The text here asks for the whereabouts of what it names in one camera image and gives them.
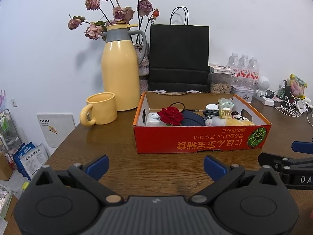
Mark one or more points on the white ridged jar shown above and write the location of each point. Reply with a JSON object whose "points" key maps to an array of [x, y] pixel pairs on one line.
{"points": [[211, 107]]}

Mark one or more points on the white charger adapter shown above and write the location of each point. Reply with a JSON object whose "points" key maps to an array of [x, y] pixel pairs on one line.
{"points": [[269, 102]]}

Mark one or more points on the white plastic basket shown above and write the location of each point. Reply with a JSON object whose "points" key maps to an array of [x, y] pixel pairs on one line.
{"points": [[5, 200]]}

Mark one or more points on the dried pink rose bouquet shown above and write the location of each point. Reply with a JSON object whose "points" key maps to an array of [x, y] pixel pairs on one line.
{"points": [[122, 13]]}

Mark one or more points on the brown cardboard box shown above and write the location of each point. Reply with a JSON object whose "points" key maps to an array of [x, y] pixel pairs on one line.
{"points": [[5, 169]]}

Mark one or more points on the blue printed packages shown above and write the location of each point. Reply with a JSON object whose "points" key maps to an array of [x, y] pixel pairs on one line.
{"points": [[29, 159]]}

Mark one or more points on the yellow pink snack packet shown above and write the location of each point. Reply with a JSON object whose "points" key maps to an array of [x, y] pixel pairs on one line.
{"points": [[298, 85]]}

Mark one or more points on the white tissue pack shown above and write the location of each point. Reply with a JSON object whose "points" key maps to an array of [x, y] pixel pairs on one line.
{"points": [[154, 120]]}

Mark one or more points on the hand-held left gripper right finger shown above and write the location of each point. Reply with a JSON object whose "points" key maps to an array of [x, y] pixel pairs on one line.
{"points": [[215, 167]]}

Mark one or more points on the silver tin box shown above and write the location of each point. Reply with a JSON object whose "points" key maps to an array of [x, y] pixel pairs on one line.
{"points": [[244, 93]]}

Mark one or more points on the metal storage rack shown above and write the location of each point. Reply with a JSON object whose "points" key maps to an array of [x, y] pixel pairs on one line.
{"points": [[5, 127]]}

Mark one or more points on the black charger adapter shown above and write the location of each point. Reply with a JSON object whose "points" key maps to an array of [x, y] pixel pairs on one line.
{"points": [[270, 93]]}

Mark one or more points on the dark small bottle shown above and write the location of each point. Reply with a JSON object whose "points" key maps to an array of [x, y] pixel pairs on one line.
{"points": [[285, 90]]}

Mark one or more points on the yellow mug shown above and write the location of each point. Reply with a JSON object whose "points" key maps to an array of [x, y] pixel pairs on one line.
{"points": [[102, 110]]}

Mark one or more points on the red artificial rose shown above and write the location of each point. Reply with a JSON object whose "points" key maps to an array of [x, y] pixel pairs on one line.
{"points": [[171, 116]]}

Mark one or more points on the yellow white plush toy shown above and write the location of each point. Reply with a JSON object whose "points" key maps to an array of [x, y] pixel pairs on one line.
{"points": [[234, 122]]}

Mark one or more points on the clear container with nuts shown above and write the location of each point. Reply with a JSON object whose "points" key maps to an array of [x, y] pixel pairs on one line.
{"points": [[220, 85]]}

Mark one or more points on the navy zipper case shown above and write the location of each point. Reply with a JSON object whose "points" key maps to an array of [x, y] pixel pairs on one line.
{"points": [[193, 118]]}

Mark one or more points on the translucent green plastic wrap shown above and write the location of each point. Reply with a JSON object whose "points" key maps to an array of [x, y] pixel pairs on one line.
{"points": [[225, 102]]}

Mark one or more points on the red cardboard box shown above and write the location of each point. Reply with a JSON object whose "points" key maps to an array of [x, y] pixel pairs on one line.
{"points": [[171, 139]]}

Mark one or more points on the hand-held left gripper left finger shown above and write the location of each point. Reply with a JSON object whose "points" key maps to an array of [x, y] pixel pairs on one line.
{"points": [[97, 167]]}

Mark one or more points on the clear water bottle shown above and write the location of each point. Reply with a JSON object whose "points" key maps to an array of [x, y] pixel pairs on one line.
{"points": [[244, 68], [233, 61], [254, 71]]}

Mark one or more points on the yellow thermos jug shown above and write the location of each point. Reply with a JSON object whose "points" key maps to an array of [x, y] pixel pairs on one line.
{"points": [[119, 78]]}

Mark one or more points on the yellow small floor item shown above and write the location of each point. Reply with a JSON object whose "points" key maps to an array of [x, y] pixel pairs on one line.
{"points": [[26, 186]]}

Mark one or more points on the white wall socket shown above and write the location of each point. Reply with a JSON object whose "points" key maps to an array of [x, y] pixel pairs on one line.
{"points": [[13, 102]]}

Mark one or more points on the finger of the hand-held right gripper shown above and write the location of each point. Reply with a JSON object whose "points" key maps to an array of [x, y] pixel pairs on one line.
{"points": [[271, 159], [303, 147]]}

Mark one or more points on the white robot toy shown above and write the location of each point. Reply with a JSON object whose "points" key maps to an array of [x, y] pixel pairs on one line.
{"points": [[262, 82]]}

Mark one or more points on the black paper bag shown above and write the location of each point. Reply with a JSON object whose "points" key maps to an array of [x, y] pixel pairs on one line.
{"points": [[178, 58]]}

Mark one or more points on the pink fuzzy vase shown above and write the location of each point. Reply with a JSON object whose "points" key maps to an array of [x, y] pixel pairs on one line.
{"points": [[144, 66]]}

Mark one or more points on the purple flower wall sticker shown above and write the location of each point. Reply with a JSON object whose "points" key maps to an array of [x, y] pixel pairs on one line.
{"points": [[2, 100]]}

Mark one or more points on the white panel board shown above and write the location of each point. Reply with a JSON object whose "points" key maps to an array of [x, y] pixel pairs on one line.
{"points": [[56, 127]]}

